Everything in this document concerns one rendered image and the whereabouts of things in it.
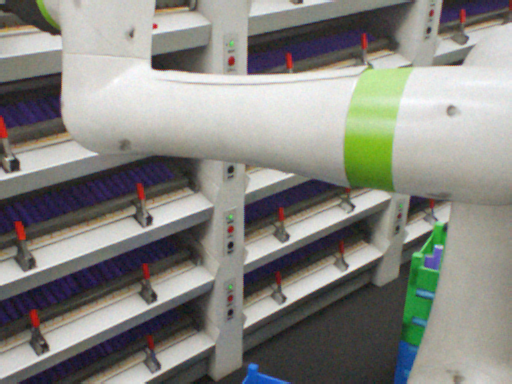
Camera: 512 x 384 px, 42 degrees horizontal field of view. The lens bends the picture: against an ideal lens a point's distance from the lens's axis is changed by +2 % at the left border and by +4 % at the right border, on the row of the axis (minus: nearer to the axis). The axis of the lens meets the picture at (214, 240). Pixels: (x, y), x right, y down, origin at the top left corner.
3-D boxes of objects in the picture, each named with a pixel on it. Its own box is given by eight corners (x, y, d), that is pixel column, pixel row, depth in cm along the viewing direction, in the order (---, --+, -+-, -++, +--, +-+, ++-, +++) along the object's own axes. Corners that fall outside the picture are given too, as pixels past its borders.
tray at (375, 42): (404, 77, 183) (429, 30, 174) (240, 129, 149) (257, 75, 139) (352, 39, 192) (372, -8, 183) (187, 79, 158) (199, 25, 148)
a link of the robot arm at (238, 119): (383, 67, 69) (351, 64, 59) (369, 178, 72) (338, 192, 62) (99, 56, 85) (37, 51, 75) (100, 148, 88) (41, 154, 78)
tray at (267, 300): (378, 263, 211) (397, 232, 202) (238, 338, 177) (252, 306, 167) (333, 222, 220) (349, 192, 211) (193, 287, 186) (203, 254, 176)
